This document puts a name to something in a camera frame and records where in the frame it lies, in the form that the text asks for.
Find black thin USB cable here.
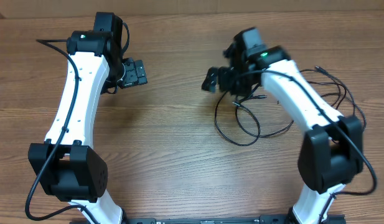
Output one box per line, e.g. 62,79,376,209
299,65,351,108

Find black cable with barrel plug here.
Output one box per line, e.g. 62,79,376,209
306,81,367,131

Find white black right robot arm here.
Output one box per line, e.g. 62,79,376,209
202,46,365,223

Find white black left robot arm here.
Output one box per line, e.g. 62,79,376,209
24,28,147,223

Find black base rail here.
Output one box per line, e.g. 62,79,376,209
70,213,347,224

